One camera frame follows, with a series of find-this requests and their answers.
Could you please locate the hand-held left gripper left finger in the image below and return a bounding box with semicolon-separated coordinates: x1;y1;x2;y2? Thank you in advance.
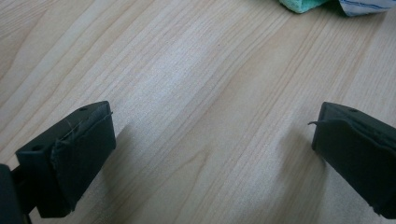
15;100;118;219

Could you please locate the white blue-striped cloth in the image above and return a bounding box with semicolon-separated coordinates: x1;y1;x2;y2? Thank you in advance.
337;0;396;18

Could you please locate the green towel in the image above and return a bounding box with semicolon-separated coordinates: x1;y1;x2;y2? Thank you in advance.
278;0;331;15

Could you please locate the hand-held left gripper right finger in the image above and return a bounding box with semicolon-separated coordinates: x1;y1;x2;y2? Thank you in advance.
307;101;396;220

